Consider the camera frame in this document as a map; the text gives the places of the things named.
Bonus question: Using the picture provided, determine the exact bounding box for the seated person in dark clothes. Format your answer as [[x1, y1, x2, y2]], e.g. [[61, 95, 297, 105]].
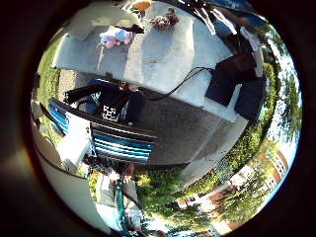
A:
[[63, 78, 146, 126]]

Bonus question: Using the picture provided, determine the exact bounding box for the pink and blue unicorn plush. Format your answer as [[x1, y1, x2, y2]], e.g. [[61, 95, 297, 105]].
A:
[[99, 27, 134, 49]]

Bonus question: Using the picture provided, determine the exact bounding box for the teal metal frame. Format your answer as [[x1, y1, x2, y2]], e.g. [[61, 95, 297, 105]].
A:
[[113, 176, 132, 236]]

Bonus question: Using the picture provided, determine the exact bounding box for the person in light shirt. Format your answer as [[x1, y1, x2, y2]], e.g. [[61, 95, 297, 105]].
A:
[[94, 162, 146, 233]]

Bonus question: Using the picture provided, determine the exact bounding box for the red brick building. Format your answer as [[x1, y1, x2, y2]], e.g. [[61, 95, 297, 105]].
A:
[[210, 149, 290, 235]]

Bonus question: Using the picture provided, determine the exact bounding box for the blue slatted bench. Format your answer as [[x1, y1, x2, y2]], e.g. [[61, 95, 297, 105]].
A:
[[47, 97, 158, 165]]

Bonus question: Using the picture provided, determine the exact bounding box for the black cable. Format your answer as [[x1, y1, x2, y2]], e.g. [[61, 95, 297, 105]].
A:
[[147, 66, 215, 102]]

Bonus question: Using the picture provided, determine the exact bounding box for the leopard spotted plush toy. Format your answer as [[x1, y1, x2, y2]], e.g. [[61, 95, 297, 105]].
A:
[[149, 7, 181, 32]]

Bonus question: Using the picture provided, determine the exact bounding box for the person in blue jeans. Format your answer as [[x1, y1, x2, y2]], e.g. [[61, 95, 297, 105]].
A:
[[189, 0, 269, 45]]

